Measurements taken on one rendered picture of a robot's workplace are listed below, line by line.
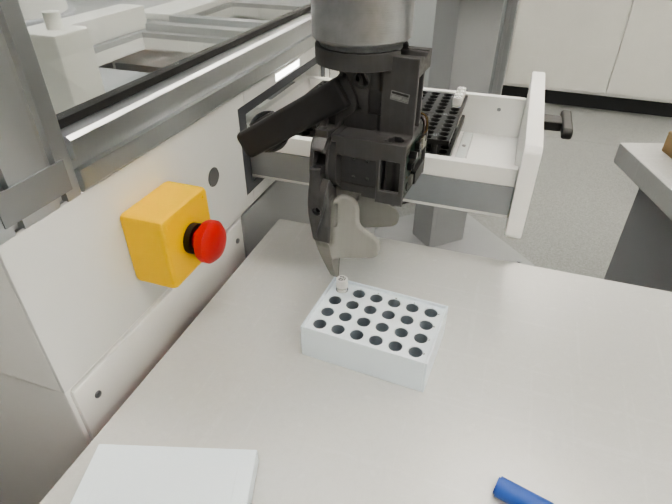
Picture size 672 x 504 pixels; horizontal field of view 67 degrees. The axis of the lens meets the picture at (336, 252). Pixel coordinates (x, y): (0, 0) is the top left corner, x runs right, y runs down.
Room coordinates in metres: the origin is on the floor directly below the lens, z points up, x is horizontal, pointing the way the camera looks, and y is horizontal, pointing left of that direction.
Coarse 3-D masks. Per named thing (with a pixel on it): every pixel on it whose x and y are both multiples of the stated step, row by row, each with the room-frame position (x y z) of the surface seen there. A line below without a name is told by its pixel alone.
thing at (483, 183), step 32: (288, 96) 0.75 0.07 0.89; (480, 96) 0.74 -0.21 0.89; (512, 96) 0.73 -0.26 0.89; (480, 128) 0.74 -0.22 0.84; (512, 128) 0.72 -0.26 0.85; (256, 160) 0.59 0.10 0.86; (288, 160) 0.58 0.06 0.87; (448, 160) 0.51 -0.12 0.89; (480, 160) 0.64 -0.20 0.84; (512, 160) 0.64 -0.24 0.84; (416, 192) 0.52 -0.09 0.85; (448, 192) 0.51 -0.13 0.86; (480, 192) 0.50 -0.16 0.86; (512, 192) 0.49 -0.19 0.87
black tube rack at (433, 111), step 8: (312, 88) 0.75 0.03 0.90; (424, 96) 0.72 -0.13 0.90; (432, 96) 0.72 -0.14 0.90; (440, 96) 0.71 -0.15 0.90; (448, 96) 0.71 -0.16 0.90; (424, 104) 0.68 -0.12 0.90; (432, 104) 0.68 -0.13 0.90; (440, 104) 0.69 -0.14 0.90; (448, 104) 0.68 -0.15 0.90; (424, 112) 0.65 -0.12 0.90; (432, 112) 0.65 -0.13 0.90; (440, 112) 0.66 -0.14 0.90; (432, 120) 0.63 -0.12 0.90; (440, 120) 0.62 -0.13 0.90; (312, 128) 0.67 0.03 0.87; (432, 128) 0.60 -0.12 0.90; (456, 128) 0.67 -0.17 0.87; (312, 136) 0.64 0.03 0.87; (432, 136) 0.57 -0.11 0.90; (456, 136) 0.64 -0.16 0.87; (432, 144) 0.57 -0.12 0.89; (432, 152) 0.57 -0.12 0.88; (440, 152) 0.59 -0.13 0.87; (448, 152) 0.59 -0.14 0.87
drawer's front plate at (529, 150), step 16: (544, 80) 0.69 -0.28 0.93; (528, 96) 0.68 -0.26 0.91; (544, 96) 0.63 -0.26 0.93; (528, 112) 0.57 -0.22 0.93; (528, 128) 0.52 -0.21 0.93; (528, 144) 0.48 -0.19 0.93; (528, 160) 0.47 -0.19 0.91; (528, 176) 0.47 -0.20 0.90; (528, 192) 0.47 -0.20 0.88; (512, 208) 0.47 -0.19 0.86; (512, 224) 0.47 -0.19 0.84
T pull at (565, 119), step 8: (568, 112) 0.61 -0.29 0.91; (544, 120) 0.59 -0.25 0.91; (552, 120) 0.59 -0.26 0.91; (560, 120) 0.59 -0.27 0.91; (568, 120) 0.59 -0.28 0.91; (544, 128) 0.59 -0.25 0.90; (552, 128) 0.58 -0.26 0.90; (560, 128) 0.58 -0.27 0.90; (568, 128) 0.56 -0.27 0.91; (568, 136) 0.56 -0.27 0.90
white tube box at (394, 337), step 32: (352, 288) 0.41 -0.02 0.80; (320, 320) 0.36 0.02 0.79; (352, 320) 0.36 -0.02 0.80; (384, 320) 0.36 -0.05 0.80; (416, 320) 0.36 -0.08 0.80; (320, 352) 0.34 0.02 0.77; (352, 352) 0.33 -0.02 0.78; (384, 352) 0.32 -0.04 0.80; (416, 352) 0.33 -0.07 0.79; (416, 384) 0.31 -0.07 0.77
